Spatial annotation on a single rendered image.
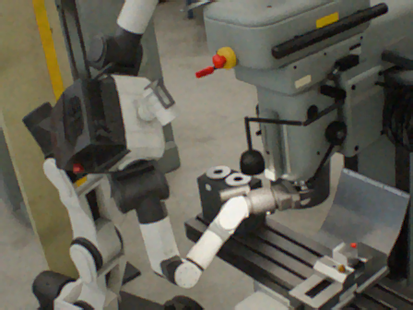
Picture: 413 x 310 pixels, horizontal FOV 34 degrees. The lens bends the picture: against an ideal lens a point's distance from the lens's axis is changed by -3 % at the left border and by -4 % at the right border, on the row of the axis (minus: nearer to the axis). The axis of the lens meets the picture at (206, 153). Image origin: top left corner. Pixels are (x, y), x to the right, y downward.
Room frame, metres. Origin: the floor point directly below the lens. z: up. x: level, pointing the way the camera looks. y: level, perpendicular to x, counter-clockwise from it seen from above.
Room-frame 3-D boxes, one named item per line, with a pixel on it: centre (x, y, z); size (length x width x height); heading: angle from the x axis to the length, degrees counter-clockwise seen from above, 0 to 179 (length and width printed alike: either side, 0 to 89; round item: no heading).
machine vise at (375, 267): (1.69, -0.36, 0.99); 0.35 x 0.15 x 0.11; 126
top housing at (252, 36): (1.86, -0.30, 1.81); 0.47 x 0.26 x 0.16; 125
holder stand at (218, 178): (2.19, -0.07, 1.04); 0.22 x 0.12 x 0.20; 42
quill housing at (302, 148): (1.85, -0.29, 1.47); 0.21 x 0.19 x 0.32; 35
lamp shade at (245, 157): (1.71, -0.12, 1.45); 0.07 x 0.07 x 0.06
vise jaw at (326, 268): (1.67, -0.34, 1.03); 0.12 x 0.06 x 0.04; 36
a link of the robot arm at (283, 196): (1.83, -0.19, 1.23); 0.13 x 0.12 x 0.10; 12
